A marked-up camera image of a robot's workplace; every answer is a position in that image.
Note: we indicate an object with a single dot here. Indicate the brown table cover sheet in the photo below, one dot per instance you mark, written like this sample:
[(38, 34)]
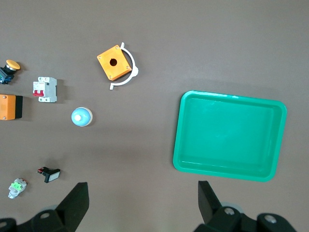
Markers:
[(169, 36)]

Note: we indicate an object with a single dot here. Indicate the orange button box with hole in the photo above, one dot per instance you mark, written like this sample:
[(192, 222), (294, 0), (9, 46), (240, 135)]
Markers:
[(7, 107), (120, 70)]

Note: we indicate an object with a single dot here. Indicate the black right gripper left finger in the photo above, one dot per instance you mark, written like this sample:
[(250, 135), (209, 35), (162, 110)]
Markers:
[(70, 205)]

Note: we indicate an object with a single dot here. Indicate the green white push button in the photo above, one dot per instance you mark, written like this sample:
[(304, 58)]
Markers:
[(17, 187)]

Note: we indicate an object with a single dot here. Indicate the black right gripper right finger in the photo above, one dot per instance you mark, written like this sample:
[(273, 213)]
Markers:
[(210, 207)]

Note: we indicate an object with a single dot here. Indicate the blue dome buzzer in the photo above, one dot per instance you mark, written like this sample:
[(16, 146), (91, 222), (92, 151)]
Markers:
[(81, 117)]

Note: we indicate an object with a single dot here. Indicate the green plastic tray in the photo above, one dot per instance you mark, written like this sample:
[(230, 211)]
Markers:
[(229, 135)]

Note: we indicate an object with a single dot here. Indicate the yellow mushroom push button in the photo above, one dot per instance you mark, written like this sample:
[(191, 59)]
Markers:
[(13, 64)]

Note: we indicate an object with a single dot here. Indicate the black rectangular indicator switch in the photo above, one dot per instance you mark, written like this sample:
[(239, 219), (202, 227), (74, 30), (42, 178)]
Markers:
[(51, 176)]

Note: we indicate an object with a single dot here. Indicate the white circuit breaker red switch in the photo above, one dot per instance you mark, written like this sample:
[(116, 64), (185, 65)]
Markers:
[(49, 89)]

